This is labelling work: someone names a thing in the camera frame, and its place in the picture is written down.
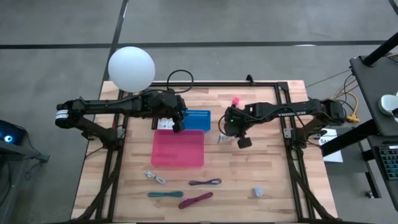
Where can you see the black desk strut bar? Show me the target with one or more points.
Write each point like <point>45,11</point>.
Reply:
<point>348,138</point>

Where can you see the black device with blue light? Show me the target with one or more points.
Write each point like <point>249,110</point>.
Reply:
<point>8,138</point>

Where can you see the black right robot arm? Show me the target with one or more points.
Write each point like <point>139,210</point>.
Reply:
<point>280,110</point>

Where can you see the black pole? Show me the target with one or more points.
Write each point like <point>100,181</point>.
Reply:
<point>381,51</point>

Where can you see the black keyboard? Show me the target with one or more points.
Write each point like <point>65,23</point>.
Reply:
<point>390,161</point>

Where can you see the black box with label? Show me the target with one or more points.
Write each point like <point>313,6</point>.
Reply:
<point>154,124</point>

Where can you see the grey desk caster wheel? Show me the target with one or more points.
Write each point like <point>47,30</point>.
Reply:
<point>370,194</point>

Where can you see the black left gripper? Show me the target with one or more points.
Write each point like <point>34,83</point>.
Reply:
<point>168,104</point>

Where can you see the pink translucent bin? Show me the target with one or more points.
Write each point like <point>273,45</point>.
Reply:
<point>177,148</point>

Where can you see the white labelled box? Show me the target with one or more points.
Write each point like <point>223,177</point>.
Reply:
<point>223,139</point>

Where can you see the small black tabletop camera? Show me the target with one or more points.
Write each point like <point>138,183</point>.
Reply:
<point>249,80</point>

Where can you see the pink charger plug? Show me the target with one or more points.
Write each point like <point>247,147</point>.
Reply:
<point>236,100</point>

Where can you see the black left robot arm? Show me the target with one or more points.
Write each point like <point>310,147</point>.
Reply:
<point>102,105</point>

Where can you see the grey metal stand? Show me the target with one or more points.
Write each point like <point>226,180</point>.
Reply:
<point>18,152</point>

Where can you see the black side desk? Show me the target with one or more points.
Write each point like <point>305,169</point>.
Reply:
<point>367,93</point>

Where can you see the white round object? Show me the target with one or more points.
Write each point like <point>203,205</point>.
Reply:
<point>388,104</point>

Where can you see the white paper sheet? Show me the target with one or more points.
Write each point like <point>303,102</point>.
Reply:
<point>334,157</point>

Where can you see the black aluminium table frame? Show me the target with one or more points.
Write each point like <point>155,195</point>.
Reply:
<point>217,84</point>

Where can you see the white charger plug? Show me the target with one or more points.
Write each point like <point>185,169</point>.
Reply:
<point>258,191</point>

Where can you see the blue slotted basket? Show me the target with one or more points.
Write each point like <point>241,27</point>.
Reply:
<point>199,121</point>

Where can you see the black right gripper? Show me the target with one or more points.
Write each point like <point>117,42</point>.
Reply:
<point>237,124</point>

